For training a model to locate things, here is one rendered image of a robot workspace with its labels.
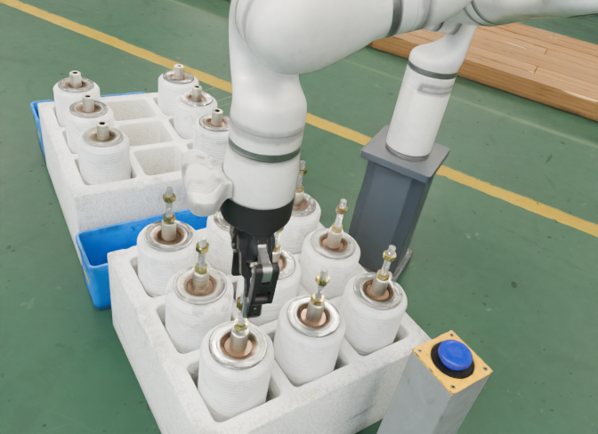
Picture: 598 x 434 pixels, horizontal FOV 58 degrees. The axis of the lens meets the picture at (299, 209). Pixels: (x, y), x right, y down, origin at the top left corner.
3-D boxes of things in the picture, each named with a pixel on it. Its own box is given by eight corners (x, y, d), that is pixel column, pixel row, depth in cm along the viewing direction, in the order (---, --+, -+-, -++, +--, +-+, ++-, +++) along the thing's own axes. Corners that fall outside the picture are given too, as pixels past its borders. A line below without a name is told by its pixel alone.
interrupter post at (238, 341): (234, 357, 68) (236, 340, 66) (225, 343, 69) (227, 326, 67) (250, 349, 69) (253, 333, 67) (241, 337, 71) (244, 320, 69)
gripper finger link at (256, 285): (253, 261, 53) (245, 293, 57) (256, 277, 51) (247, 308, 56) (279, 260, 53) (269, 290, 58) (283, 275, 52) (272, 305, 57)
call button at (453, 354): (450, 344, 67) (456, 333, 66) (474, 368, 64) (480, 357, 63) (427, 356, 65) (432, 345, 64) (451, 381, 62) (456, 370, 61)
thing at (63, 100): (99, 142, 135) (93, 75, 125) (109, 162, 129) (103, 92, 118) (58, 148, 131) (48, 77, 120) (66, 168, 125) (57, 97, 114)
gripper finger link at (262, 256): (248, 235, 55) (245, 247, 56) (256, 273, 52) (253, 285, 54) (271, 233, 55) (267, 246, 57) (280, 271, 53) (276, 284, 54)
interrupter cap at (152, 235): (183, 218, 88) (183, 215, 88) (200, 247, 83) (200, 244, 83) (137, 228, 85) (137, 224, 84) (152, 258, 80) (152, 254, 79)
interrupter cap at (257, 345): (226, 381, 65) (226, 377, 64) (197, 337, 70) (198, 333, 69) (278, 357, 69) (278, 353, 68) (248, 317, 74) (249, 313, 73)
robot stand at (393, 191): (357, 230, 134) (386, 124, 116) (411, 255, 129) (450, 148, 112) (331, 262, 123) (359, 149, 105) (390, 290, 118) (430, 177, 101)
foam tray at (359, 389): (289, 267, 119) (302, 202, 109) (404, 407, 95) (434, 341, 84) (112, 325, 100) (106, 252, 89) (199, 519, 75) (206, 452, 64)
